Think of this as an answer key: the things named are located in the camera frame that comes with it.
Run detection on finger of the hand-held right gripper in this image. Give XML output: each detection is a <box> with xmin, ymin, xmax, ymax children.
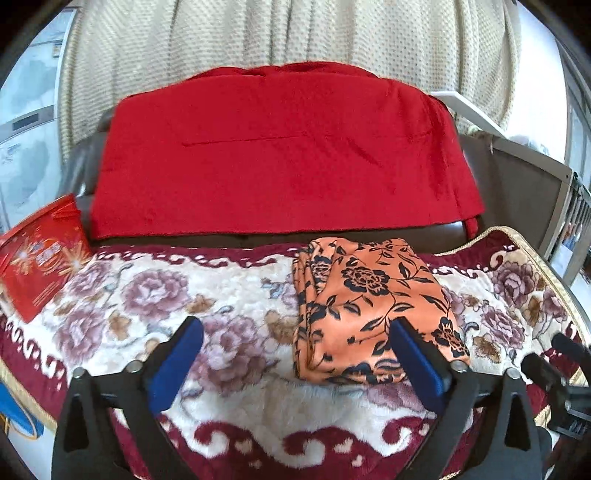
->
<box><xmin>551</xmin><ymin>332</ymin><xmax>591</xmax><ymax>372</ymax></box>
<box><xmin>521</xmin><ymin>353</ymin><xmax>571</xmax><ymax>395</ymax></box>

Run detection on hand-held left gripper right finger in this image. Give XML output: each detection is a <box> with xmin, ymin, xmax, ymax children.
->
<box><xmin>392</xmin><ymin>318</ymin><xmax>539</xmax><ymax>480</ymax></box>

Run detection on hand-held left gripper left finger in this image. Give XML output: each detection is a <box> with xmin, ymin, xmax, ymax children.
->
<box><xmin>52</xmin><ymin>316</ymin><xmax>205</xmax><ymax>480</ymax></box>

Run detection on orange floral garment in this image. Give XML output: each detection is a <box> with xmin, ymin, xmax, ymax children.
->
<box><xmin>292</xmin><ymin>237</ymin><xmax>471</xmax><ymax>385</ymax></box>

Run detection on floral plush blanket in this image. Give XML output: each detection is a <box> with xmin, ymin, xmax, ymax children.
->
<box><xmin>0</xmin><ymin>226</ymin><xmax>591</xmax><ymax>480</ymax></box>

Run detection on red gift box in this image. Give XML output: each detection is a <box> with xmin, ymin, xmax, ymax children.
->
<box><xmin>0</xmin><ymin>194</ymin><xmax>93</xmax><ymax>324</ymax></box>

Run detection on dark leather sofa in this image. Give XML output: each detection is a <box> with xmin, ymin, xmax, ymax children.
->
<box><xmin>60</xmin><ymin>122</ymin><xmax>575</xmax><ymax>254</ymax></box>

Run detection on red cloth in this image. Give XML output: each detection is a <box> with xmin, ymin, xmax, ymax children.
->
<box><xmin>89</xmin><ymin>65</ymin><xmax>485</xmax><ymax>240</ymax></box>

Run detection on white refrigerator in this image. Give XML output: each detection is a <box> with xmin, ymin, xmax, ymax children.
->
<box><xmin>0</xmin><ymin>9</ymin><xmax>77</xmax><ymax>232</ymax></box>

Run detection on beige curtain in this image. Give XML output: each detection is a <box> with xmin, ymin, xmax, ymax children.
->
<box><xmin>60</xmin><ymin>0</ymin><xmax>522</xmax><ymax>153</ymax></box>

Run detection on white railed frame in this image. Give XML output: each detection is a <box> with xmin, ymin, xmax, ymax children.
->
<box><xmin>429</xmin><ymin>90</ymin><xmax>591</xmax><ymax>261</ymax></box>

